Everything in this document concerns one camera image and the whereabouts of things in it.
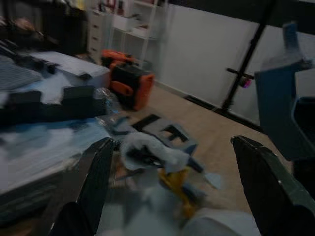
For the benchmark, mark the black floor stand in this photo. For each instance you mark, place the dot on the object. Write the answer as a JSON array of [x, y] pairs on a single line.
[[243, 71]]

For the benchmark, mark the yellow plastic wrapper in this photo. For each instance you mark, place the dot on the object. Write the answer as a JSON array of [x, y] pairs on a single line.
[[177, 189]]

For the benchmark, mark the orange and black tool bag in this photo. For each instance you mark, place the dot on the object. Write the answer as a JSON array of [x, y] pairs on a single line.
[[130, 83]]

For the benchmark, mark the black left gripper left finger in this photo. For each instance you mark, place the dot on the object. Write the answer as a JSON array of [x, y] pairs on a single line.
[[91, 191]]

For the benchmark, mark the black flat box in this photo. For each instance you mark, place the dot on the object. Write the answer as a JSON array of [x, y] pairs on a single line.
[[56, 103]]

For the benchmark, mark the white drawer unit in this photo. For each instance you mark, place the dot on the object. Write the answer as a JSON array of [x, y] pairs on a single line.
[[96, 32]]

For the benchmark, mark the crumpled pale blue tissue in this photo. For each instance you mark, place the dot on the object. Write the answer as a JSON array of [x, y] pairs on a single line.
[[152, 150]]

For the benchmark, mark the blue rubbish bin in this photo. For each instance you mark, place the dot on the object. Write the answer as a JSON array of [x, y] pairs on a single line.
[[278, 103]]

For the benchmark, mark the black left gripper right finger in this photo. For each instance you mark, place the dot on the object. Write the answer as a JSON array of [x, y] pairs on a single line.
[[270, 186]]

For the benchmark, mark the white flat box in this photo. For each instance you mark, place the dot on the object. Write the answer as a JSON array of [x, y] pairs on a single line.
[[73, 66]]

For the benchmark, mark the clear plastic bottle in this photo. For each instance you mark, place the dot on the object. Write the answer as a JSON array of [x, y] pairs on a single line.
[[108, 105]]

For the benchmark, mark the white open shelf unit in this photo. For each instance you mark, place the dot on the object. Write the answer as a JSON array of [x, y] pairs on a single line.
[[137, 27]]

